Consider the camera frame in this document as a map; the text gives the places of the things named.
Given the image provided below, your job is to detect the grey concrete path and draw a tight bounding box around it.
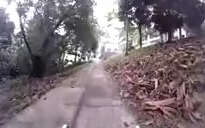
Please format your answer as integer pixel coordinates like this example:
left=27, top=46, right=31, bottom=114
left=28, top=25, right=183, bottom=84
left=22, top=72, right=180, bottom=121
left=1, top=59, right=141, bottom=128

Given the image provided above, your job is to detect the wood of dark trees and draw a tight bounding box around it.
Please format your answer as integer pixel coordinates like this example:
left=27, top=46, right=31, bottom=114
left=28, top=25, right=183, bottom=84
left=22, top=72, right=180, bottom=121
left=0, top=0, right=101, bottom=88

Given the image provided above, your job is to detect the leaf-covered grassy slope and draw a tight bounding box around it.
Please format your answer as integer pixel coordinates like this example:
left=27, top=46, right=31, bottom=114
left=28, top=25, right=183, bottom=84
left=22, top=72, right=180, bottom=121
left=103, top=32, right=205, bottom=128

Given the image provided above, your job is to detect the row of trees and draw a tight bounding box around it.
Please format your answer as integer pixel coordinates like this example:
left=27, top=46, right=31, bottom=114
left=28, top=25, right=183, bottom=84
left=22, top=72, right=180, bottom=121
left=116, top=0, right=205, bottom=56

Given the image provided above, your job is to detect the leaf-strewn dirt verge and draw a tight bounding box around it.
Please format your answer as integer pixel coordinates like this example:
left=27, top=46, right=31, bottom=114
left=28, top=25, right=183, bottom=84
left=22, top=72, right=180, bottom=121
left=0, top=61, right=91, bottom=128

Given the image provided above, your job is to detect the pale wall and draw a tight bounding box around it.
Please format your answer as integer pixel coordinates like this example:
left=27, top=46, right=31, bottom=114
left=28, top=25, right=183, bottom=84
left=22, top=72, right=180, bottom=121
left=118, top=28, right=205, bottom=51

